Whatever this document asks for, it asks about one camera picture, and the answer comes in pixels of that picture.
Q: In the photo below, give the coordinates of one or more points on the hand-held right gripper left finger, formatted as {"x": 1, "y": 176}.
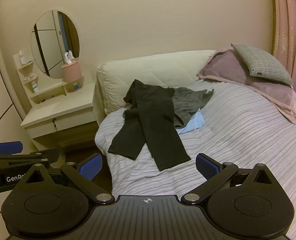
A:
{"x": 90, "y": 167}

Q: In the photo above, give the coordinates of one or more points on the light blue garment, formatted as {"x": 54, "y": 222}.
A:
{"x": 193, "y": 123}

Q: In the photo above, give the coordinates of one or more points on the small blue jar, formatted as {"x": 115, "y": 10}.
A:
{"x": 75, "y": 86}

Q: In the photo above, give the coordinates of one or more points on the purple pillow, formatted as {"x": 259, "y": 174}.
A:
{"x": 228, "y": 70}

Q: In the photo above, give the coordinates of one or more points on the cream dressing table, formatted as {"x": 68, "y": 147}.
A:
{"x": 60, "y": 110}

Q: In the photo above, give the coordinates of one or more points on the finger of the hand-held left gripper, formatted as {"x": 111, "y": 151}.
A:
{"x": 25, "y": 158}
{"x": 9, "y": 147}

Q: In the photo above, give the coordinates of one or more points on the grey checked pillow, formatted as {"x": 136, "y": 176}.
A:
{"x": 263, "y": 62}

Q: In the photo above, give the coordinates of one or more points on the cream quilted blanket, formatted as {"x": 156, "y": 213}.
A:
{"x": 150, "y": 67}

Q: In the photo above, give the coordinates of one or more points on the small blue white bottle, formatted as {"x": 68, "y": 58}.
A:
{"x": 35, "y": 87}

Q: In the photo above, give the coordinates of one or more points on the small white toiletry items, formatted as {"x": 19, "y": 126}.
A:
{"x": 24, "y": 58}

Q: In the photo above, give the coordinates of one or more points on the pink curtain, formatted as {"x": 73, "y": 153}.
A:
{"x": 293, "y": 30}

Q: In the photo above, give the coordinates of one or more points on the oval mirror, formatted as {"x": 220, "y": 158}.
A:
{"x": 50, "y": 42}

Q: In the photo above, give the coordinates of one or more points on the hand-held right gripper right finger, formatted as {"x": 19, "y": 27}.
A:
{"x": 208, "y": 167}

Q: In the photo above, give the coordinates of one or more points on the bed with striped bedspread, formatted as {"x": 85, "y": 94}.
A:
{"x": 238, "y": 135}

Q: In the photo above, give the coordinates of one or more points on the black pants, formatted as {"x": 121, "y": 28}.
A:
{"x": 150, "y": 110}

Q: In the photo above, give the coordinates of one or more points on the pink tissue holder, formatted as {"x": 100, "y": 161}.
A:
{"x": 73, "y": 71}

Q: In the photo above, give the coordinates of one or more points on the grey garment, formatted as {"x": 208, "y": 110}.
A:
{"x": 188, "y": 97}

